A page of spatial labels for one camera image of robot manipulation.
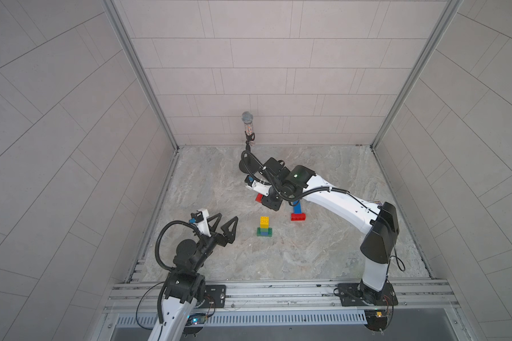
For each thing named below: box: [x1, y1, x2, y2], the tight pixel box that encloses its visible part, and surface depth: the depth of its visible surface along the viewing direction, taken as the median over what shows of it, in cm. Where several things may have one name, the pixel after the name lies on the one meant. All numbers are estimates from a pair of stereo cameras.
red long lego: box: [290, 213, 307, 221], surface depth 91 cm
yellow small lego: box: [259, 215, 270, 229], surface depth 77 cm
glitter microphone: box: [241, 110, 254, 135], surface depth 88 cm
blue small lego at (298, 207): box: [292, 200, 303, 214], surface depth 92 cm
